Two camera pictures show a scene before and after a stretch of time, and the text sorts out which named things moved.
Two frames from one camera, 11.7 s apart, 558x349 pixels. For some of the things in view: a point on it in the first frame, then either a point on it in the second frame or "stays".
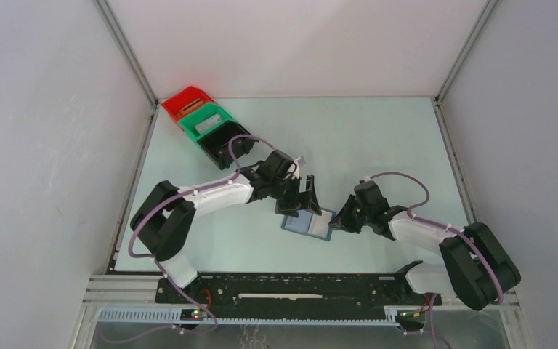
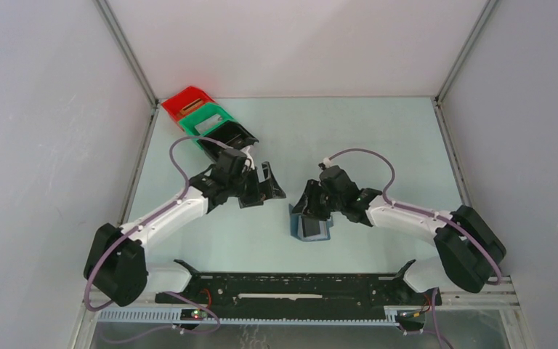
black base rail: [260, 291] stays
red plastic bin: [174, 105] stays
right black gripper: [342, 221] → [302, 207]
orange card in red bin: [191, 106] stays
